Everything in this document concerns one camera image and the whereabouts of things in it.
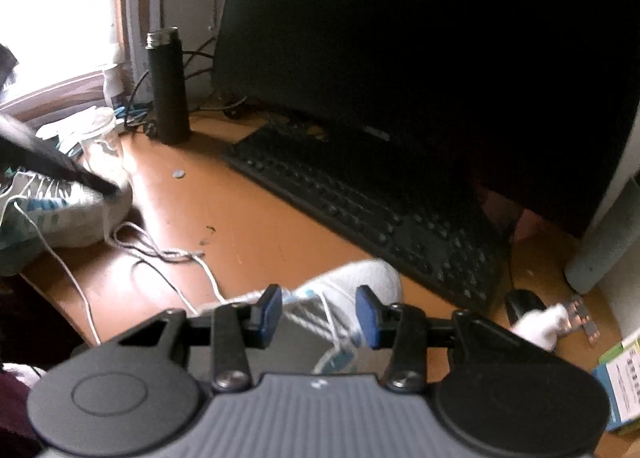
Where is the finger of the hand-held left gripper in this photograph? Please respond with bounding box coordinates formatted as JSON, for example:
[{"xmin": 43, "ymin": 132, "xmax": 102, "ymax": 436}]
[{"xmin": 0, "ymin": 112, "xmax": 122, "ymax": 199}]

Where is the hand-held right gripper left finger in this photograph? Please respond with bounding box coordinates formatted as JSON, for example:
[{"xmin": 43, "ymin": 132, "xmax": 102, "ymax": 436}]
[{"xmin": 117, "ymin": 284, "xmax": 284, "ymax": 392}]

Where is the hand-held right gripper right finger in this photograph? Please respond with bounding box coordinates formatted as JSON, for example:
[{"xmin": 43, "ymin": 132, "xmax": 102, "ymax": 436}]
[{"xmin": 355, "ymin": 285, "xmax": 531, "ymax": 393}]

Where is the white mesh sneaker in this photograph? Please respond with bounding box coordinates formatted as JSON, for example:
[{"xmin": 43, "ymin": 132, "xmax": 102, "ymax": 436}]
[
  {"xmin": 197, "ymin": 259, "xmax": 403, "ymax": 374},
  {"xmin": 0, "ymin": 165, "xmax": 133, "ymax": 276}
]

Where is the white speckled shoelace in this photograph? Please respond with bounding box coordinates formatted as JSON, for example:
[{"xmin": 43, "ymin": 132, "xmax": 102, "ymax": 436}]
[
  {"xmin": 107, "ymin": 188, "xmax": 361, "ymax": 354},
  {"xmin": 0, "ymin": 173, "xmax": 101, "ymax": 346}
]

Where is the white cloth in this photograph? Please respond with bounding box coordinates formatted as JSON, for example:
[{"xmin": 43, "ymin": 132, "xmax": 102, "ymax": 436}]
[{"xmin": 37, "ymin": 106, "xmax": 118, "ymax": 153}]

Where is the clear plastic jar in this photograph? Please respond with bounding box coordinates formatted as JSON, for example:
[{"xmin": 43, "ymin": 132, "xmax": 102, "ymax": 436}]
[{"xmin": 80, "ymin": 108, "xmax": 126, "ymax": 173}]

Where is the small white bottle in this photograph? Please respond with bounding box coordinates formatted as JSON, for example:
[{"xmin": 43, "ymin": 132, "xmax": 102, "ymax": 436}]
[{"xmin": 102, "ymin": 65, "xmax": 125, "ymax": 108}]

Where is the black keyboard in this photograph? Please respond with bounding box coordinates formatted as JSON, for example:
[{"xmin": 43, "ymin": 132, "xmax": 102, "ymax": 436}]
[{"xmin": 220, "ymin": 125, "xmax": 511, "ymax": 313}]

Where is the black thermos bottle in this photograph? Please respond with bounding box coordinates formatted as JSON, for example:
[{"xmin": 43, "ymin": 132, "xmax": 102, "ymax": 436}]
[{"xmin": 146, "ymin": 26, "xmax": 192, "ymax": 145}]

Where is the black computer mouse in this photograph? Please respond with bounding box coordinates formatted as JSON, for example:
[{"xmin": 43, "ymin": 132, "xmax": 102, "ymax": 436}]
[{"xmin": 504, "ymin": 289, "xmax": 548, "ymax": 326}]

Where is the white lotion bottle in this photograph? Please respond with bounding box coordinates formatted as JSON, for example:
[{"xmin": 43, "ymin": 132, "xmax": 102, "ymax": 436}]
[{"xmin": 515, "ymin": 305, "xmax": 571, "ymax": 351}]

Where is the grey thermos bottle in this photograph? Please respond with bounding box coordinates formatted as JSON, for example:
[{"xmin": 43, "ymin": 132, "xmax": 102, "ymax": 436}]
[{"xmin": 564, "ymin": 188, "xmax": 640, "ymax": 295}]

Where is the blue white medicine box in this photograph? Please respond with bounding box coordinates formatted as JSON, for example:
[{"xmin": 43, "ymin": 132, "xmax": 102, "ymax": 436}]
[{"xmin": 595, "ymin": 338, "xmax": 640, "ymax": 434}]

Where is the black computer monitor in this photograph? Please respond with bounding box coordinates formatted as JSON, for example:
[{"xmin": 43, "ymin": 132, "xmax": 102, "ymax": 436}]
[{"xmin": 210, "ymin": 0, "xmax": 640, "ymax": 239}]

